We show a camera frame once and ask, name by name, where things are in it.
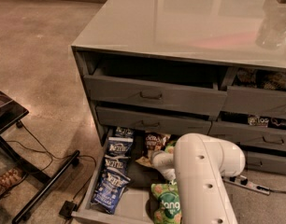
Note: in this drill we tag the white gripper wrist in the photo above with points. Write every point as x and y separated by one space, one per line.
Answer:
169 174

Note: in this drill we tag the brown sea salt chip bag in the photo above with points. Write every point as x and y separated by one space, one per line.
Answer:
153 142

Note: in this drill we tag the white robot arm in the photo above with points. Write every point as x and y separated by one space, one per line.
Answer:
199 163

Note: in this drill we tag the rear green dang bag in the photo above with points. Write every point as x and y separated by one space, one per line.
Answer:
169 148

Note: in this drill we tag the green dang bag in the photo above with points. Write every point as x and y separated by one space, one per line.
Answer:
169 148
169 211

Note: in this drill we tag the blue kettle chip bag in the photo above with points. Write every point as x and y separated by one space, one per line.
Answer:
117 162
109 189
118 146
124 132

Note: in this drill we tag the front green dang bag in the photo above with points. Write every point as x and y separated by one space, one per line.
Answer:
169 211

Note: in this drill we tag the open bottom left drawer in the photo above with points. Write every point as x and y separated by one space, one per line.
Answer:
136 205

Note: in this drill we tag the rear blue kettle chip bag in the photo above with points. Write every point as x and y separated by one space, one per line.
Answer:
124 132

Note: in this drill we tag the front blue kettle chip bag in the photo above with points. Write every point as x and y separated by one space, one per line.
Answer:
109 189

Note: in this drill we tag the middle left grey drawer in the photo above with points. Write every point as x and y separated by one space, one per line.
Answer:
150 122

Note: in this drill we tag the grey drawer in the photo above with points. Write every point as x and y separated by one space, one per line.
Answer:
255 101
235 128
150 122
165 96
265 163

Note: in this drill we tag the top left grey drawer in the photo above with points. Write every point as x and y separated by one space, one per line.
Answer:
165 96

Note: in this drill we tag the snack bags in middle drawer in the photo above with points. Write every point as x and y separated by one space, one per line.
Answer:
267 122

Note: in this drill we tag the snack bags in drawer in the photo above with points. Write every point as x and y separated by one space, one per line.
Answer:
268 80
267 122

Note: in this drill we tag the bottom right grey drawer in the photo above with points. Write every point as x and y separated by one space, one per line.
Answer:
265 163

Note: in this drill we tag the grey drawer cabinet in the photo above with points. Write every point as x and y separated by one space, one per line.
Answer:
198 43

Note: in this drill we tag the snack bags in top drawer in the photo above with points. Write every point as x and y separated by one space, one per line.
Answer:
268 80

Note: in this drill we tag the middle right grey drawer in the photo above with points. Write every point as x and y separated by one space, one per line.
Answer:
235 128

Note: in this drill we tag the top right grey drawer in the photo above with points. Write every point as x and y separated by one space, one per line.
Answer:
255 101

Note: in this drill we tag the grey power strip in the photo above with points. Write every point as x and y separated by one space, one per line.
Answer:
243 182

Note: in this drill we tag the black power adapter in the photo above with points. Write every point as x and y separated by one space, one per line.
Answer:
67 209

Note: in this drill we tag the brown shoe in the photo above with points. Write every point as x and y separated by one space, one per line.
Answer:
10 179

